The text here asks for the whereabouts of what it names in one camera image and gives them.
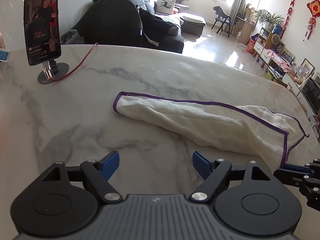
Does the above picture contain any white towel purple trim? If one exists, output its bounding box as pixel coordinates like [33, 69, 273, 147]
[113, 92, 309, 171]

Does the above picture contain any black microwave oven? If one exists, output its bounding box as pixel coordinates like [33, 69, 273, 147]
[301, 78, 320, 106]

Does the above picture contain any small white desk fan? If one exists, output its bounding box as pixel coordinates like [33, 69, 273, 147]
[296, 66, 307, 80]

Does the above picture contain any white shelf cabinet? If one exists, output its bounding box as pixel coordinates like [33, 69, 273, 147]
[253, 27, 302, 85]

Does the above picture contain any round black phone stand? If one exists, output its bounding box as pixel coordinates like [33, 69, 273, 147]
[37, 60, 69, 84]

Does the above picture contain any green potted plant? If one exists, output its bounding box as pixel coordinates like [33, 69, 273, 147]
[255, 10, 285, 31]

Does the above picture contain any small blue white box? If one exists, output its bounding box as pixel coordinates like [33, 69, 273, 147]
[0, 48, 10, 62]

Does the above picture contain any red chinese knot decoration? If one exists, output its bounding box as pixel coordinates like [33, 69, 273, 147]
[306, 0, 320, 18]

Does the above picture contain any wooden chair with cushion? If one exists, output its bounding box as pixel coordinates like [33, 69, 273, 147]
[212, 5, 231, 37]

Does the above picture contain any dark grey sofa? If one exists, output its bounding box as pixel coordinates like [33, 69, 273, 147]
[129, 0, 206, 54]

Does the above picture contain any black smartphone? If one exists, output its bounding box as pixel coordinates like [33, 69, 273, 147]
[23, 0, 61, 66]

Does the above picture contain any white deer print pillow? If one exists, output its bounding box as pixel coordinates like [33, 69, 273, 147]
[156, 0, 176, 15]

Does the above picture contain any red charging cable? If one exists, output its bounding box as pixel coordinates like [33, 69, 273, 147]
[49, 42, 99, 82]

